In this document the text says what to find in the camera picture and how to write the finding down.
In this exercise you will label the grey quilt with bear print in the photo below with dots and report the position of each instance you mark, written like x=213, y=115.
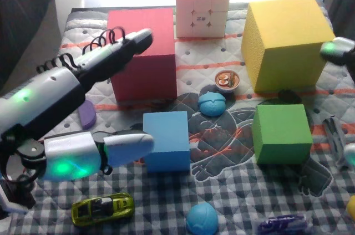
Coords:
x=166, y=196

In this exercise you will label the blue half ball toy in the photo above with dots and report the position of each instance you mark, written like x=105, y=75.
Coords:
x=212, y=104
x=201, y=218

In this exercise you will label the large red foam cube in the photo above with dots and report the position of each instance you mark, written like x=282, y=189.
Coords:
x=147, y=77

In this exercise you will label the purple half disc block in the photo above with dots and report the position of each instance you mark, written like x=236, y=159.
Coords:
x=87, y=117

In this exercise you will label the yellow-green toy car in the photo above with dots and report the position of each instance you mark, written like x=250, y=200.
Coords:
x=102, y=208

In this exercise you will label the large Rubik's cube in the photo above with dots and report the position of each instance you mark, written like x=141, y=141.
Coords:
x=199, y=13

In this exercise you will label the purple toy in clear wrapper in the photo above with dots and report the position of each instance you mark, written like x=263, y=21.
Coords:
x=283, y=224

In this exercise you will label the yellow round toy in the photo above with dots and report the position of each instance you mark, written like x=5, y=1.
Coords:
x=351, y=207

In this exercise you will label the toy ramen bowl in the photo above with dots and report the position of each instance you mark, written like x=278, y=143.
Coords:
x=226, y=81

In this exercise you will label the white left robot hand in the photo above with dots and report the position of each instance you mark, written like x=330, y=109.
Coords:
x=72, y=152

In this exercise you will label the small grey metallic object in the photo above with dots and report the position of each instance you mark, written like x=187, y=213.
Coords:
x=335, y=140

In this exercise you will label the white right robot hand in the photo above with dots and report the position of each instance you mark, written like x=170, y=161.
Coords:
x=350, y=154

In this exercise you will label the large yellow foam cube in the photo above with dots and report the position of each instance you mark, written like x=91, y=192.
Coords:
x=291, y=60

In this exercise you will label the green foam cube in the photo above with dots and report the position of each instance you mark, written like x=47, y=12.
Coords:
x=283, y=135

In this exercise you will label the blue foam cube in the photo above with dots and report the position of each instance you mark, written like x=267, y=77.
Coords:
x=166, y=140

